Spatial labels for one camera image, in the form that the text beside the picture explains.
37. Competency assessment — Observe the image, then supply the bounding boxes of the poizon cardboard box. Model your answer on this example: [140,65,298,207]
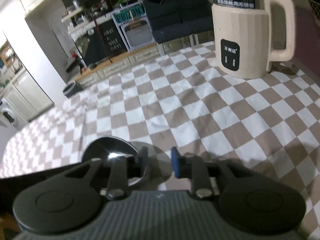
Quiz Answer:
[112,2,155,52]

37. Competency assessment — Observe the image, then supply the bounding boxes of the white kitchen cabinets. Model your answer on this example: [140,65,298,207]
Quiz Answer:
[1,68,54,121]

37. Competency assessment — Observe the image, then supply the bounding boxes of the dark round trash bin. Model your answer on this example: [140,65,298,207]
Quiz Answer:
[62,81,82,98]

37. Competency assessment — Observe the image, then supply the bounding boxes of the black have a nice day sign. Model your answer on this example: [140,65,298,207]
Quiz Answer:
[98,19,127,57]

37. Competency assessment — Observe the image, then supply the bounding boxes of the low white drawer cabinet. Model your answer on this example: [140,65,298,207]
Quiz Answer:
[72,43,163,88]

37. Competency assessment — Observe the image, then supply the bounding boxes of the brown white checkered tablecloth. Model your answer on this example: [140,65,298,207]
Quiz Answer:
[1,42,319,239]

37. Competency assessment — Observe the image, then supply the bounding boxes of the round stainless steel bowl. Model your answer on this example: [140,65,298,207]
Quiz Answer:
[81,136,149,187]

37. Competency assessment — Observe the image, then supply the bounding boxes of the dark blue folding table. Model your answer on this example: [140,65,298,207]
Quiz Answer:
[143,0,214,44]

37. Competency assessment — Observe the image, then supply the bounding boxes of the beige electric kettle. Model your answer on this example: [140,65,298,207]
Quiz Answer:
[212,0,296,79]

